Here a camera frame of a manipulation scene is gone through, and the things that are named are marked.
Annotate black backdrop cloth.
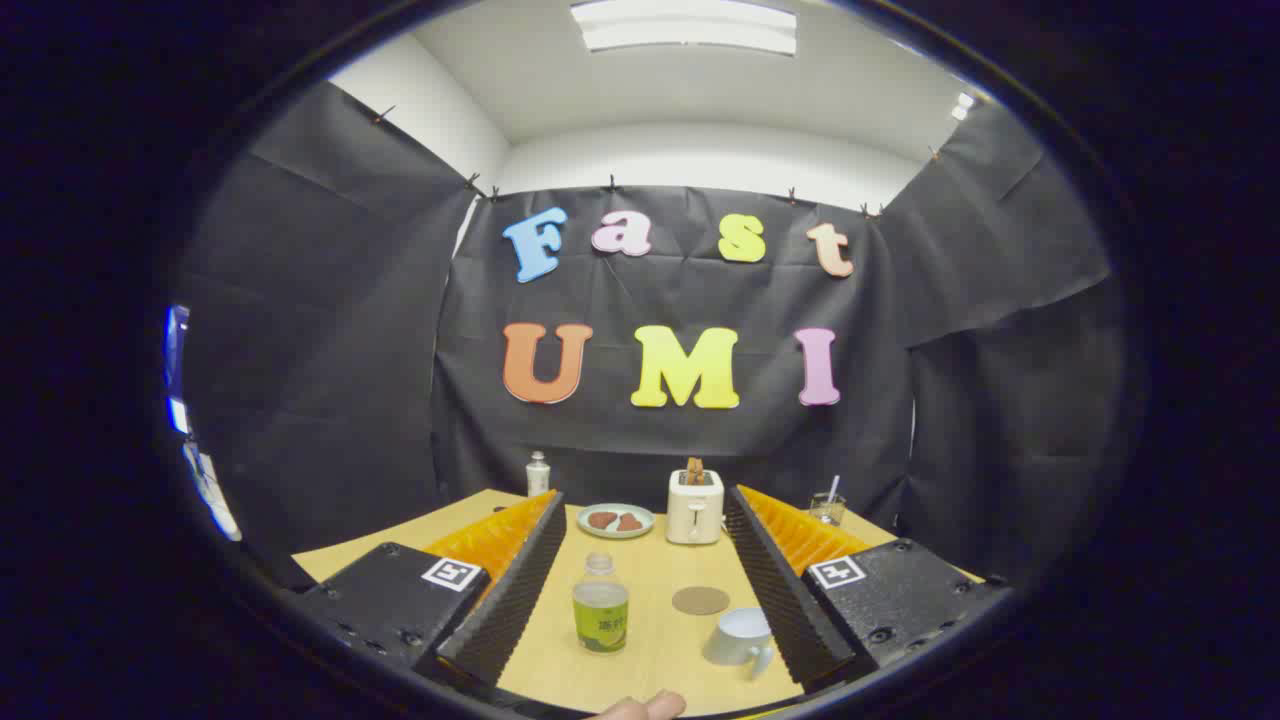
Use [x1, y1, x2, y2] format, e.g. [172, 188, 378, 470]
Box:
[170, 80, 1131, 591]

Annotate pale green plate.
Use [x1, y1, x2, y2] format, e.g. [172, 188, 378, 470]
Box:
[577, 502, 656, 540]

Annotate round brown coaster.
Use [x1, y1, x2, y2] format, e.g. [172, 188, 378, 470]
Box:
[671, 585, 731, 617]

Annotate white cup with handle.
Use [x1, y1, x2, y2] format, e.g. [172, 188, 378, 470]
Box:
[702, 607, 776, 683]

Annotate white toaster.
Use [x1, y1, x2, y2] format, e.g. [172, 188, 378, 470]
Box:
[665, 468, 725, 546]

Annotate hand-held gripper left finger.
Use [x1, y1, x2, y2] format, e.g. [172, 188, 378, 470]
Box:
[285, 488, 569, 701]

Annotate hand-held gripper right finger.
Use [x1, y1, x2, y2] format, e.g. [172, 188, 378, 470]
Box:
[722, 484, 1013, 695]

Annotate juice bottle with green label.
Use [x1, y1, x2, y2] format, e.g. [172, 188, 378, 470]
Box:
[572, 552, 630, 655]

